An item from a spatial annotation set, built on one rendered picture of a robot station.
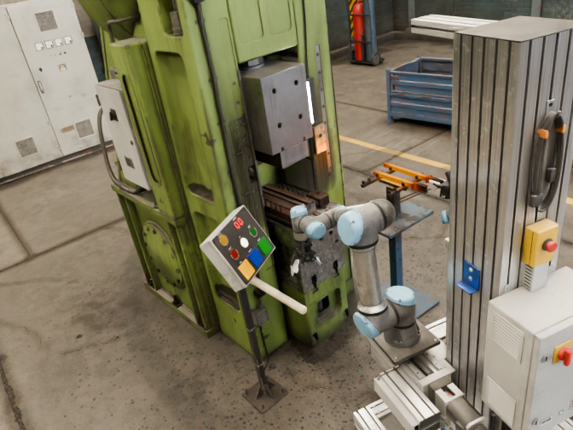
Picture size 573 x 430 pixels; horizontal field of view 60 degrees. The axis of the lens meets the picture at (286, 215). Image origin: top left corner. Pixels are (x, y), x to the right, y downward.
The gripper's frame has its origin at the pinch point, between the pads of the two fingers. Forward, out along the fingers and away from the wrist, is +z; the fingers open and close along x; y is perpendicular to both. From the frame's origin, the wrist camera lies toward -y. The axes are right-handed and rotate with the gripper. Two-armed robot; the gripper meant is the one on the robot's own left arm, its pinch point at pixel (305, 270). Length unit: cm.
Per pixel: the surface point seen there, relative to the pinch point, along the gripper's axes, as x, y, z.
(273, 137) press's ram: 10, -45, -52
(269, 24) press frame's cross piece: 25, -66, -103
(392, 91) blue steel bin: 287, -354, 50
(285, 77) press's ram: 23, -49, -80
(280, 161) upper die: 13, -46, -38
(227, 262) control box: -34.9, -6.2, -15.5
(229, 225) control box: -27.0, -21.1, -24.9
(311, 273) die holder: 19, -42, 36
